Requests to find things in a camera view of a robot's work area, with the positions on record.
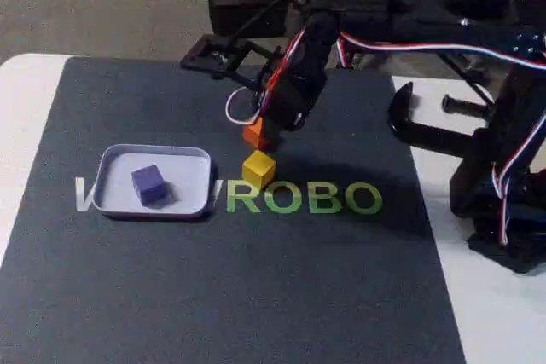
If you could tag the yellow cube block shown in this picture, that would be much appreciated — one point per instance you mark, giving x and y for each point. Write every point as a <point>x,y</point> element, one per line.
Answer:
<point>258,168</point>

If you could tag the black mat with ROBO print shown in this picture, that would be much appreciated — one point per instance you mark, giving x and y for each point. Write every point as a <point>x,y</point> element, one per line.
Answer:
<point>213,287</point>

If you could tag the black C-clamp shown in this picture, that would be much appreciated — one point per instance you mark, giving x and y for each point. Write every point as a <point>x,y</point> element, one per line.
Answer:
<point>420,129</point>

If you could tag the pale rounded rectangular tray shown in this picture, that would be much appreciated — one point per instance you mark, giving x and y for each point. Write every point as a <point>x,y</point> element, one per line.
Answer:
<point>119,198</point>

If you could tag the orange cube block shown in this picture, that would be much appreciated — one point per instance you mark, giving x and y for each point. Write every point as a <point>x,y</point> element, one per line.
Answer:
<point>252,134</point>

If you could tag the black camera mount frame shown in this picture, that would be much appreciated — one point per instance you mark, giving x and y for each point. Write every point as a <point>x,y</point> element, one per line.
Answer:
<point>222,55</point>

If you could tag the purple cube block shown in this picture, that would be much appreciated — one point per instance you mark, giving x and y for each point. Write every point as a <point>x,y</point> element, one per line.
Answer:
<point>148,185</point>

